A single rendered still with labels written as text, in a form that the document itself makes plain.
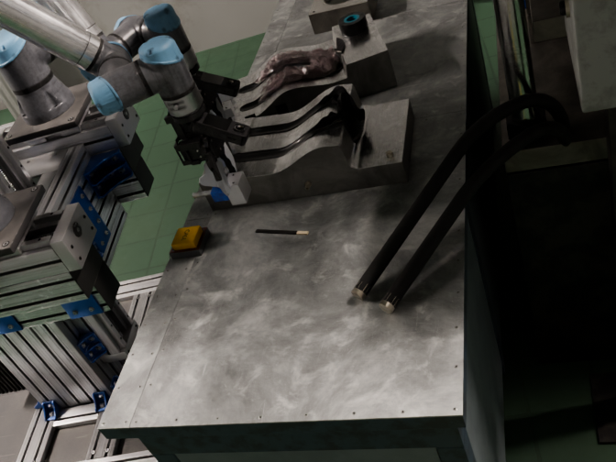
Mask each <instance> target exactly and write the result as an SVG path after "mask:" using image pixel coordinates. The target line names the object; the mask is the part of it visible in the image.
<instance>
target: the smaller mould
mask: <svg viewBox="0 0 616 462"><path fill-rule="evenodd" d="M377 2H378V0H313V4H312V7H311V10H310V13H309V18H310V21H311V24H312V27H313V32H314V34H320V33H324V32H328V31H332V27H333V26H336V25H338V21H339V19H340V18H341V17H343V16H344V15H346V14H349V13H352V12H363V13H365V15H366V14H370V15H371V17H372V19H374V15H375V10H376V6H377Z"/></svg>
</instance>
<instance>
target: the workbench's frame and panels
mask: <svg viewBox="0 0 616 462"><path fill-rule="evenodd" d="M492 109H493V106H492V101H491V96H490V87H489V82H488V76H487V72H486V66H485V61H484V56H483V51H482V46H481V41H480V35H479V26H478V21H477V16H476V11H475V7H474V1H473V0H467V119H466V131H467V130H468V129H469V128H470V127H471V126H472V125H473V124H474V123H475V122H476V121H478V120H479V119H480V118H481V117H483V116H484V115H485V114H487V113H488V112H489V111H490V110H492ZM495 126H496V125H494V126H493V127H491V128H490V129H489V130H487V131H486V132H485V133H484V134H483V135H482V136H481V137H479V139H478V140H477V141H476V142H475V143H474V144H473V145H472V146H471V147H470V148H469V149H468V151H467V152H466V181H467V180H468V178H469V177H470V176H471V175H472V174H473V173H474V172H475V171H476V170H477V169H478V168H479V166H480V165H481V164H483V163H484V162H485V161H486V160H487V159H488V158H489V157H490V156H491V155H492V154H493V153H494V133H493V128H494V127H495ZM499 228H500V224H499V215H498V210H497V205H496V183H495V172H494V173H493V174H492V175H491V176H490V177H489V178H488V179H487V180H486V181H485V182H484V183H483V184H482V185H481V187H480V188H479V189H478V190H477V192H476V193H475V194H474V195H473V197H472V198H471V199H470V201H469V202H468V203H467V205H466V207H465V292H464V379H463V416H453V417H428V418H403V419H378V420H355V421H330V422H305V423H257V424H232V425H207V426H183V427H159V428H134V429H109V430H99V431H100V432H101V433H102V434H103V435H104V437H105V438H106V439H122V438H139V440H140V441H141V442H142V443H143V445H144V446H145V447H146V448H147V449H148V451H149V452H150V453H151V454H152V455H153V456H154V457H155V458H156V459H157V460H158V462H506V458H505V433H504V408H503V383H502V376H503V375H504V374H505V361H504V356H503V353H502V348H501V308H500V284H499V259H498V233H497V230H499Z"/></svg>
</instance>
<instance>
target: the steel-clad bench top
mask: <svg viewBox="0 0 616 462"><path fill-rule="evenodd" d="M313 1H314V0H280V1H279V3H278V5H277V7H276V10H275V12H274V14H273V17H272V19H271V21H270V23H269V27H268V29H267V31H266V34H265V36H264V38H263V40H262V42H261V44H260V47H259V49H258V53H257V55H256V57H255V59H254V61H253V63H252V66H251V68H250V71H249V73H248V75H247V76H249V75H250V74H252V73H254V72H255V71H256V70H258V69H259V68H260V67H261V66H262V64H263V63H264V62H265V61H266V60H267V59H268V58H269V57H270V56H271V55H272V54H274V53H275V52H277V51H279V50H283V49H287V48H294V47H303V46H312V45H317V44H321V43H324V42H327V41H329V40H331V39H333V32H332V31H328V32H324V33H320V34H314V30H313V27H312V24H311V21H310V18H309V13H310V10H311V7H312V4H313ZM373 21H374V23H375V25H376V27H377V29H378V31H379V33H380V35H381V37H382V39H383V41H384V43H385V45H386V47H387V49H388V52H389V54H390V61H391V64H392V68H393V70H394V74H395V78H396V81H397V85H395V86H392V87H390V88H387V89H385V90H382V91H379V92H376V93H372V94H370V95H367V96H364V97H361V98H359V99H360V101H361V103H362V104H363V105H378V104H383V103H388V102H393V101H399V100H403V99H410V102H411V106H412V111H413V115H414V124H413V133H412V151H411V160H410V168H409V178H408V182H403V183H396V184H390V185H383V186H377V187H371V188H365V189H358V190H352V191H345V192H334V193H328V194H321V195H315V196H308V197H302V198H296V199H290V200H283V201H277V202H270V203H259V204H252V205H246V206H239V207H233V208H226V209H221V210H214V211H213V210H212V208H211V206H210V204H209V203H208V201H207V199H206V197H205V196H203V197H197V198H195V199H194V202H193V204H192V208H191V210H190V212H189V214H188V216H187V218H186V221H185V223H184V225H183V227H190V226H200V227H208V229H209V231H210V233H211V234H210V236H209V238H208V241H207V243H206V246H205V248H204V251H203V254H202V255H201V256H198V257H190V258H176V259H172V258H171V257H170V259H169V261H168V264H167V266H166V268H165V270H164V272H163V274H162V277H161V279H160V281H159V285H158V287H157V289H156V291H155V294H154V296H153V298H152V301H151V303H150V305H149V308H148V310H147V313H146V315H145V317H144V320H143V322H142V324H141V326H140V328H139V330H138V333H137V336H136V339H135V341H134V343H133V346H132V347H131V350H130V352H129V354H128V357H127V359H126V363H125V365H124V366H123V369H122V371H121V373H120V376H119V378H118V380H117V383H116V385H115V388H114V390H113V392H112V395H111V397H110V399H109V402H108V403H107V406H106V408H105V410H104V414H103V416H102V419H101V421H100V423H99V425H98V427H97V430H109V429H134V428H159V427H183V426H207V425H232V424H280V423H305V422H330V421H355V420H378V419H403V418H428V417H453V416H463V379H464V292H465V208H464V209H463V211H462V212H461V214H460V215H459V217H458V218H457V220H456V221H455V222H454V223H453V225H452V226H451V228H450V229H449V231H448V232H447V234H446V235H445V237H444V238H443V240H442V241H441V243H440V244H439V246H438V247H437V249H436V250H435V252H434V253H433V255H432V256H431V257H430V258H429V260H428V261H427V263H426V264H425V266H424V267H423V269H422V270H421V272H420V273H419V275H418V276H417V278H416V279H415V280H414V282H413V283H412V285H411V287H410V288H409V290H408V291H407V292H406V293H405V294H404V296H403V297H402V299H401V301H400V302H399V304H398V305H397V307H396V308H395V309H394V311H393V312H392V313H386V312H384V311H383V310H382V309H381V308H380V306H379V304H380V302H381V300H382V299H383V298H384V296H385V295H386V293H387V292H388V290H389V289H390V288H391V286H392V284H393V283H394V282H395V281H396V280H397V278H398V277H399V275H400V274H401V272H402V271H403V269H404V268H405V266H406V265H407V263H408V262H409V261H410V259H411V258H412V256H413V254H414V253H415V252H416V250H417V249H418V247H419V246H420V245H421V244H422V242H423V241H424V239H425V238H426V236H427V235H428V233H429V232H430V231H431V229H432V228H433V226H434V225H435V223H436V222H437V220H438V219H439V217H440V216H441V214H442V213H443V212H444V210H445V209H446V208H447V206H448V205H449V204H450V202H451V201H452V199H453V198H454V196H455V195H456V194H457V192H458V191H459V189H460V188H461V187H462V186H463V184H464V183H465V182H466V154H465V155H464V156H463V158H462V159H461V161H459V163H458V164H457V165H456V167H455V169H454V170H453V172H452V173H451V175H450V176H449V178H448V179H447V180H446V182H445V184H444V185H443V187H442V188H441V190H440V191H439V192H438V194H437V195H436V197H435V198H434V199H433V201H432V202H431V203H430V205H429V206H428V208H427V209H426V211H425V212H424V214H423V215H422V217H421V218H420V220H419V221H418V223H417V224H416V226H415V227H414V228H413V230H412V232H411V233H410V234H409V235H408V237H407V238H406V239H405V241H404V242H403V244H402V245H401V247H400V249H399V250H398V251H397V253H396V254H395V256H394V257H393V259H392V260H391V262H390V263H389V265H388V266H387V268H386V269H385V270H384V271H383V273H382V274H381V275H380V277H379V279H378V280H377V282H376V283H375V285H374V286H373V287H372V289H371V290H370V292H369V293H368V295H367V297H366V298H365V299H364V301H361V300H359V299H358V298H356V297H355V296H354V295H353V294H352V293H351V292H352V290H353V289H354V288H355V286H356V285H357V283H358V281H359V280H360V279H361V277H362V276H363V274H364V273H365V271H366V270H367V269H368V267H369V265H370V264H371V262H372V261H373V260H374V258H375V257H376V256H377V255H378V253H379V252H380V250H381V249H382V247H383V246H384V244H385V243H386V242H387V240H388V239H389V237H390V236H391V234H392V233H393V231H394V230H395V228H396V227H397V225H398V224H399V223H400V221H401V220H402V219H403V217H404V216H405V215H406V213H407V212H408V210H409V209H410V207H411V206H412V205H413V203H414V201H415V200H416V198H417V197H418V196H419V194H420V193H421V191H422V190H423V188H424V187H425V185H426V184H427V183H428V182H429V180H430V179H431V178H432V176H433V175H434V173H435V171H436V170H437V169H438V167H439V166H440V164H441V163H442V161H443V160H444V159H445V157H446V155H447V154H448V152H449V151H450V150H451V148H452V147H453V146H454V145H455V144H456V142H457V141H458V140H459V139H460V137H461V136H462V135H463V134H464V133H465V132H466V119H467V33H468V0H378V2H377V6H376V10H375V15H374V19H373ZM257 229H268V230H291V231H309V234H308V235H289V234H268V233H256V230H257Z"/></svg>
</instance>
